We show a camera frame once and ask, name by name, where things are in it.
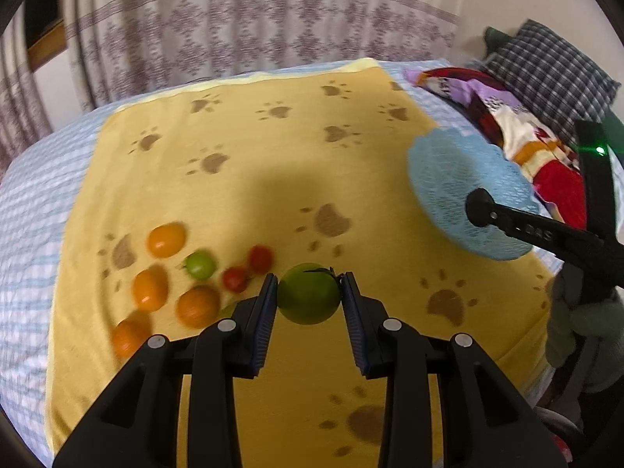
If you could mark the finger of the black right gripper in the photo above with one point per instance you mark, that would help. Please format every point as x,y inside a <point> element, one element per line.
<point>536,231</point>

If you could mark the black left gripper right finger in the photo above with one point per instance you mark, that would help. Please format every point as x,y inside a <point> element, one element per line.
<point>486,422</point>

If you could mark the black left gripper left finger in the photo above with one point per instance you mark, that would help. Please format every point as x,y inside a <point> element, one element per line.
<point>134,421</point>

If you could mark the orange fruit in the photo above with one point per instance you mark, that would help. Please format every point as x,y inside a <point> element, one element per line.
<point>198,307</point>
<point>127,337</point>
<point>150,289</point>
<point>166,240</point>

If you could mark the small green tomato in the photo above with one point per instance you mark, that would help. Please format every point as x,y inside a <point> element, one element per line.
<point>200,265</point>

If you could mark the large green fruit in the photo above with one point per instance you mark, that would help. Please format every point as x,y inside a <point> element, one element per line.
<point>308,294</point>

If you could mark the grey gloved right hand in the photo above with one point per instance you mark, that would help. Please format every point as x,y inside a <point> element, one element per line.
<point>602,319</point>

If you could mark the blue lace plastic basket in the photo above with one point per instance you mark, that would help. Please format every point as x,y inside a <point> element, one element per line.
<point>445,166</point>

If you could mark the dark plaid pillow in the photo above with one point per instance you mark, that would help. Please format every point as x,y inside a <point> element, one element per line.
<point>554,80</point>

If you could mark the red tomato left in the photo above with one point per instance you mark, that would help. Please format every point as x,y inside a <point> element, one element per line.
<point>235,279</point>

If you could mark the red tomato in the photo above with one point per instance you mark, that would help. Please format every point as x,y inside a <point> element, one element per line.
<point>260,259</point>
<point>235,279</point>

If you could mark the orange fruit top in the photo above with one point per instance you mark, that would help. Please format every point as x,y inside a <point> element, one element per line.
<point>166,240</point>

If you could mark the red tomato right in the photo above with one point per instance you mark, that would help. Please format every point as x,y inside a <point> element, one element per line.
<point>260,259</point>

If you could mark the blue plaid bed sheet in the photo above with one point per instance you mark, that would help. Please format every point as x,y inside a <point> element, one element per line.
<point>37,195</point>

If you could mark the yellow paw print towel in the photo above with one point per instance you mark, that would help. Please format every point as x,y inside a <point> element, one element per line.
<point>314,167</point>

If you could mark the purple patterned curtain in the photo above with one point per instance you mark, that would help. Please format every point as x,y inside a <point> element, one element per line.
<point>121,48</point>

